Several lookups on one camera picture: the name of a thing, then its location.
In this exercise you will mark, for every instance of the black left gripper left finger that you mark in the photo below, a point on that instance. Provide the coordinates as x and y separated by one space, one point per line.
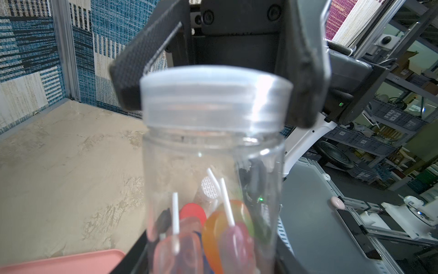
137 260

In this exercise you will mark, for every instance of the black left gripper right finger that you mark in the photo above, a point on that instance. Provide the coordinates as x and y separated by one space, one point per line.
286 261

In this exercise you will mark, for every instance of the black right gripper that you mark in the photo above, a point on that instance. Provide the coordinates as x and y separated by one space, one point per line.
280 37

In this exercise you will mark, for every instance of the white jar lid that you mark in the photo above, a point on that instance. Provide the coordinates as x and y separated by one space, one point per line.
215 98

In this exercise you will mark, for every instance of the clear candy jar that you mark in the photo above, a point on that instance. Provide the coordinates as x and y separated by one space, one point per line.
240 233

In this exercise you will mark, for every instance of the red lid candy jar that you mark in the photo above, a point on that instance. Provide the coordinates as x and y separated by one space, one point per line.
193 210

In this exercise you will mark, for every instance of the patterned lid candy jar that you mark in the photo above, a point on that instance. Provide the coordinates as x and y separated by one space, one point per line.
206 193

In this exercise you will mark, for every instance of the pink plastic tray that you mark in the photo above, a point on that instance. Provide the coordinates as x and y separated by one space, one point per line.
99 262

